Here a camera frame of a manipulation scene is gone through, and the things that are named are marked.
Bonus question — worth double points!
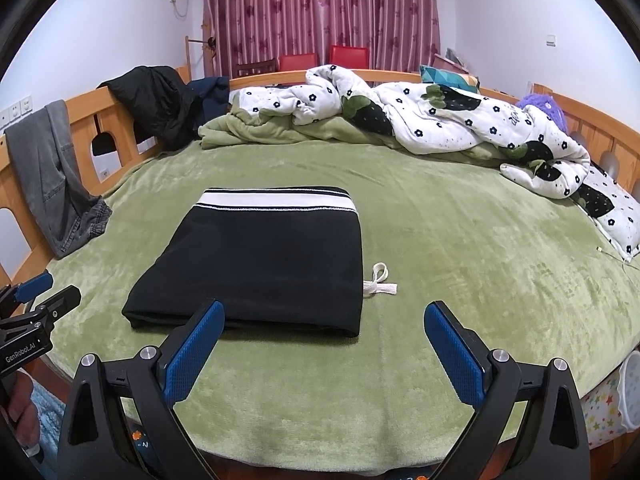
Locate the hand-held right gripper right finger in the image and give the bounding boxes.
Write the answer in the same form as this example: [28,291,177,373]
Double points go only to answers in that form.
[423,301,591,480]

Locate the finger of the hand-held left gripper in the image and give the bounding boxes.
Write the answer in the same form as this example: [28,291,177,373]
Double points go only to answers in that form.
[30,285,82,323]
[0,269,55,306]

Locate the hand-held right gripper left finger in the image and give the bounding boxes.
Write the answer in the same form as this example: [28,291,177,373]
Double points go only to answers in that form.
[55,299,226,480]

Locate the black pants with white stripe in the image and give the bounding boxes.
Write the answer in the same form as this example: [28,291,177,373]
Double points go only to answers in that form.
[121,186,399,339]

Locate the person's left hand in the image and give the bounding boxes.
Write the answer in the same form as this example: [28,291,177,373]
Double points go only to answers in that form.
[7,370,38,456]

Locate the person's leg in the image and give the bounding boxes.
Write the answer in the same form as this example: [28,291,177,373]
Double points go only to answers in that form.
[27,385,68,476]

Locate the grey jeans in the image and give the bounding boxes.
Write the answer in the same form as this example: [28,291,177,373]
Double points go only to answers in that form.
[4,100,113,260]

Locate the green plush bed blanket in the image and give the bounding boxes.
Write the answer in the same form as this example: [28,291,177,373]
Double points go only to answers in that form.
[45,110,640,478]

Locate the star print bed sheet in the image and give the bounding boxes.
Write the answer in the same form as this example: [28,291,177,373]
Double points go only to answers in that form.
[582,375,631,448]

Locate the white plastic basket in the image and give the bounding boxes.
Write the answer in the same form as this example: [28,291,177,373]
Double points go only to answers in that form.
[620,347,640,431]

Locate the white floral pillow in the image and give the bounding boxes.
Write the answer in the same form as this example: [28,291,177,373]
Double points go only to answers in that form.
[570,160,640,261]

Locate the black jacket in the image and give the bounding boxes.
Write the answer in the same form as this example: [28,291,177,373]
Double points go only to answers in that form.
[97,65,201,151]

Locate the white floral quilt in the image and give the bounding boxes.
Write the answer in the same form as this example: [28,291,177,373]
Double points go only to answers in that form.
[229,64,593,200]

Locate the navy garment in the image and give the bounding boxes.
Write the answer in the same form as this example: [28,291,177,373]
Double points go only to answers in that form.
[187,76,231,120]

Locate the purple plush toy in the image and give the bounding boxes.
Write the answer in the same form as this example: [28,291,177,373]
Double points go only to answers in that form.
[515,91,568,131]

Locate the wooden coat rack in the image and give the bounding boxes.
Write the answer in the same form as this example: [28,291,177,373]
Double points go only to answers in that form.
[185,35,218,78]

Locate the teal patterned cushion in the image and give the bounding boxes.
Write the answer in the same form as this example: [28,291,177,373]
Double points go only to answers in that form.
[419,65,480,93]

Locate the dark wooden chair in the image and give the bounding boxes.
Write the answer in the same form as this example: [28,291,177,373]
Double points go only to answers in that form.
[235,59,277,78]

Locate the leaning flat board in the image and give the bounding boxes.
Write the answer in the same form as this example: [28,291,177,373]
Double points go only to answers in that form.
[432,47,471,73]

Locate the red chair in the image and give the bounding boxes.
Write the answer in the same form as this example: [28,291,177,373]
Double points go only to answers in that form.
[277,53,318,72]
[329,45,371,68]

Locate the pink patterned curtain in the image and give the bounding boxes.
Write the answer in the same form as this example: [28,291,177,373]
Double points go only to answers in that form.
[202,0,442,78]

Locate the white wall sockets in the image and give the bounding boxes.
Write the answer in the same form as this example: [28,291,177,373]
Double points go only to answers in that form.
[0,100,33,128]

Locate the wooden bed frame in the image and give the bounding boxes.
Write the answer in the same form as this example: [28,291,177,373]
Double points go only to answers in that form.
[0,65,640,291]

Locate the white charging cable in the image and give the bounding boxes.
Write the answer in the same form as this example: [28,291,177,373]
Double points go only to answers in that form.
[597,247,640,271]

